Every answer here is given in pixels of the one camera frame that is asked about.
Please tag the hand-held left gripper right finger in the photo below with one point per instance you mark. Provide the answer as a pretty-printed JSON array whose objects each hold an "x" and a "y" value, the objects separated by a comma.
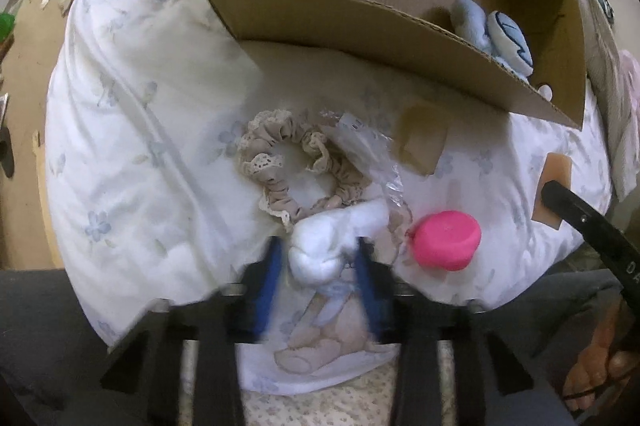
[{"x": 372, "y": 291}]

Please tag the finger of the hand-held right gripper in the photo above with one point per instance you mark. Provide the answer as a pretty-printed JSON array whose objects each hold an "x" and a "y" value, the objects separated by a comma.
[{"x": 575, "y": 211}]

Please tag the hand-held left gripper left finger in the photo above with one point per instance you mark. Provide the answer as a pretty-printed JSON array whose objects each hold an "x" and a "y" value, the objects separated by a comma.
[{"x": 267, "y": 286}]

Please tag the white knotted sock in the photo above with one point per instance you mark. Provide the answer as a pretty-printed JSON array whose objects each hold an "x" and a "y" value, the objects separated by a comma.
[{"x": 325, "y": 241}]

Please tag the beige lace scrunchie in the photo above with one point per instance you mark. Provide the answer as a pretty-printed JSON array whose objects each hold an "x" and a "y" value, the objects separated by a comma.
[{"x": 270, "y": 156}]

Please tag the clear plastic bag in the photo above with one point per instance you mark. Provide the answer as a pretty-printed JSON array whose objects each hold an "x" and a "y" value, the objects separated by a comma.
[{"x": 370, "y": 146}]

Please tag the cardboard box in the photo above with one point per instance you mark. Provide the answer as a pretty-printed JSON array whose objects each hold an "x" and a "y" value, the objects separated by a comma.
[{"x": 350, "y": 26}]

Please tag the person's right leg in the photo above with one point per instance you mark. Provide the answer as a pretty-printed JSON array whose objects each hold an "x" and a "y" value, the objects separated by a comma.
[{"x": 550, "y": 306}]

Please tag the person's leg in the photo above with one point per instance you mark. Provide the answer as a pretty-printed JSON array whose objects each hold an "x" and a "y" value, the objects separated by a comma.
[
  {"x": 40, "y": 331},
  {"x": 550, "y": 306}
]

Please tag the person's right foot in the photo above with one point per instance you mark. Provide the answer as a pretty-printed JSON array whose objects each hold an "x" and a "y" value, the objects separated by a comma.
[{"x": 595, "y": 356}]

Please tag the floral patterned mattress cover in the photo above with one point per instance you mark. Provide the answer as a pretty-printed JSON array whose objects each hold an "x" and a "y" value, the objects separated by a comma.
[{"x": 310, "y": 406}]

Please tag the pink cloth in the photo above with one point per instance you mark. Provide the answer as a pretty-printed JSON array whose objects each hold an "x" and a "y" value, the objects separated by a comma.
[{"x": 630, "y": 76}]

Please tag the blue white fish plush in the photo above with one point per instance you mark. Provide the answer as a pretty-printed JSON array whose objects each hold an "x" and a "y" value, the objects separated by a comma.
[{"x": 510, "y": 38}]

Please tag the light blue plush toy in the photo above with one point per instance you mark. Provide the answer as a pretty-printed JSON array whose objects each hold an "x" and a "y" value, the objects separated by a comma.
[{"x": 470, "y": 23}]

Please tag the person's left leg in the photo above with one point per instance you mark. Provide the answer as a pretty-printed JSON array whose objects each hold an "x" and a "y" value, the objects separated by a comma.
[{"x": 40, "y": 331}]

